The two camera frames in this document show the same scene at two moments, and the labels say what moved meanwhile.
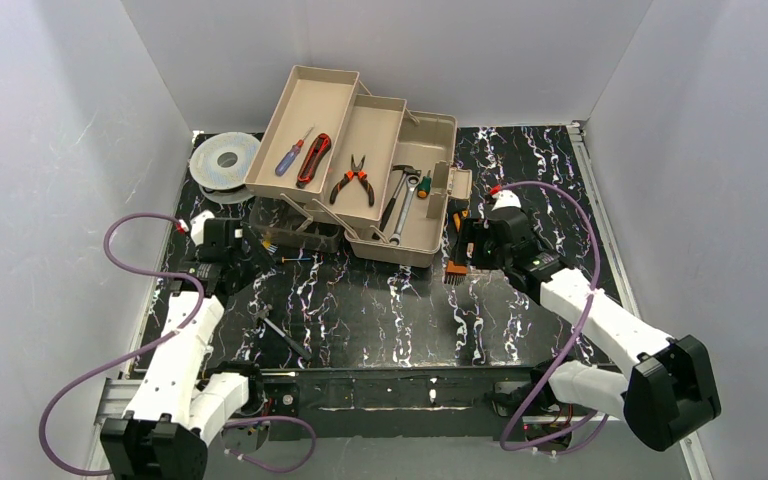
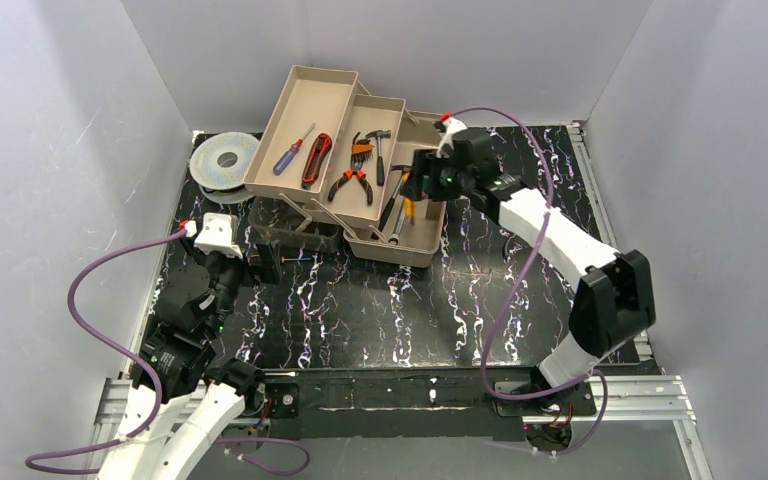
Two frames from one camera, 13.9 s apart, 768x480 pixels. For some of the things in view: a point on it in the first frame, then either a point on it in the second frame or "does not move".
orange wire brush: x=455 y=273 -> x=362 y=147
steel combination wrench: x=411 y=183 does not move
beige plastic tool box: x=331 y=163 does not move
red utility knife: x=313 y=160 does not move
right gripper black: x=470 y=244 -> x=425 y=182
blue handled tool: x=290 y=156 does not move
